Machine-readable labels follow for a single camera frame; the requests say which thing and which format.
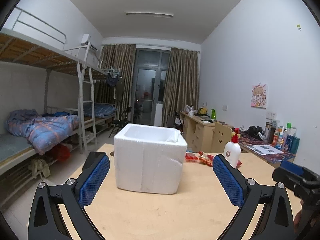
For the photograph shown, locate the orange red snack packet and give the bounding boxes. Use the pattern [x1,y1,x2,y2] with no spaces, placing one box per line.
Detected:
[199,151,215,167]

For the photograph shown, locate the large metal bunk bed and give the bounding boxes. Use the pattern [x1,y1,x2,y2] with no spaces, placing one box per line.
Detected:
[0,6,105,175]

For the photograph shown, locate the white bunk ladder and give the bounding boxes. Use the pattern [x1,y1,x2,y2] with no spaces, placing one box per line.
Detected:
[77,42,98,153]

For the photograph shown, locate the white air conditioner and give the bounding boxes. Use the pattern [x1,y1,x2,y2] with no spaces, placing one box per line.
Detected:
[80,34,98,52]

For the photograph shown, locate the wooden chair with smiley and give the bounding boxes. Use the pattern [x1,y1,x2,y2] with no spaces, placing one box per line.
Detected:
[211,122,234,153]

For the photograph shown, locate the person's right hand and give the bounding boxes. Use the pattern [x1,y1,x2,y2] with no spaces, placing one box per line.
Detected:
[294,211,303,230]

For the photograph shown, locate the glass balcony door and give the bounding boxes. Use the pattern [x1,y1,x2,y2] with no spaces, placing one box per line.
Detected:
[134,50,170,128]

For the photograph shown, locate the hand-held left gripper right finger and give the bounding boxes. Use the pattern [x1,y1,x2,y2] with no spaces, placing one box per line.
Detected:
[212,154,295,240]

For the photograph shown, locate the white pump lotion bottle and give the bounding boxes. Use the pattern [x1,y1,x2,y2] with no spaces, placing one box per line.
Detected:
[222,128,242,168]

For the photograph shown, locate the black folding chair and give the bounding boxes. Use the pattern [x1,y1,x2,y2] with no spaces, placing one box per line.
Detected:
[109,106,133,138]

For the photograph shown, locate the red bag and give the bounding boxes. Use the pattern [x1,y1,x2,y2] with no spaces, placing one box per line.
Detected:
[50,144,70,162]

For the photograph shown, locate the desk with patterned cover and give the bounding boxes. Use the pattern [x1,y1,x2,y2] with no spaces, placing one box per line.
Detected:
[237,130,297,169]

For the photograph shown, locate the printed paper sheets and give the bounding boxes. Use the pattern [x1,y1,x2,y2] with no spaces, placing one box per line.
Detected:
[246,144,284,155]

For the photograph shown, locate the beige cloth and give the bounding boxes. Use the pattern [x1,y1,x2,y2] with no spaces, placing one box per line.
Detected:
[28,158,50,179]

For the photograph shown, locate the black headphones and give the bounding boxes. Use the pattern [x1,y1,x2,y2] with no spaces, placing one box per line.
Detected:
[247,126,264,140]

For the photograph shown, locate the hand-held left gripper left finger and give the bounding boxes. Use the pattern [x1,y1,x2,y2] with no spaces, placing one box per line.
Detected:
[28,154,110,240]

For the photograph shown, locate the blue patterned quilt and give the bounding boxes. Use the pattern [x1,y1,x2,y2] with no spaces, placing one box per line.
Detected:
[6,109,80,155]

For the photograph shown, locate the light wooden desk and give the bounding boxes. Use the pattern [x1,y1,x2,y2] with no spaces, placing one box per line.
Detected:
[180,111,234,153]

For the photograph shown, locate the hanging dark clothes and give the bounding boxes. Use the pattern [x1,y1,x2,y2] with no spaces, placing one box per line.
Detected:
[106,74,125,100]

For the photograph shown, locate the white foam box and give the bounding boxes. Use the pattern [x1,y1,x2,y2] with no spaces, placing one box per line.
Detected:
[114,123,188,195]

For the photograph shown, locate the small metal bunk bed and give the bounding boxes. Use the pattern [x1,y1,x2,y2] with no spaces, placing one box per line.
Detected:
[84,60,120,130]

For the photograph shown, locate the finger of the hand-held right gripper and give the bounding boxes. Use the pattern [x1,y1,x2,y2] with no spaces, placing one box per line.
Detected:
[272,159,320,199]

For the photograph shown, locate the blue checked bedding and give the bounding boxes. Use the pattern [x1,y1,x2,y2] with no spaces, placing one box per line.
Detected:
[84,103,118,117]

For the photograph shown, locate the brown curtain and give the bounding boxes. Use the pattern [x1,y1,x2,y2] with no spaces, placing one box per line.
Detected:
[100,44,137,120]
[162,47,200,128]

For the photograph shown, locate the cartoon wall poster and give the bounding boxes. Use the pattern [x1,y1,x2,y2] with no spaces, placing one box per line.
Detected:
[251,84,268,108]

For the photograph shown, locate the white low cabinet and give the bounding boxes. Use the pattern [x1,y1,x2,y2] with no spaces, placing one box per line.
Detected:
[154,102,163,127]

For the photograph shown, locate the ceiling tube light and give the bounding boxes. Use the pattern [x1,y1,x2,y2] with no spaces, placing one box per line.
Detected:
[125,12,173,18]

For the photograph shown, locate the row of toiletry bottles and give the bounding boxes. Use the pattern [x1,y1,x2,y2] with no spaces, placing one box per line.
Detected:
[265,120,300,154]

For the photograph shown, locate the black smartphone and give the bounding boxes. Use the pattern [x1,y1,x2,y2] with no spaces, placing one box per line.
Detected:
[82,151,107,172]

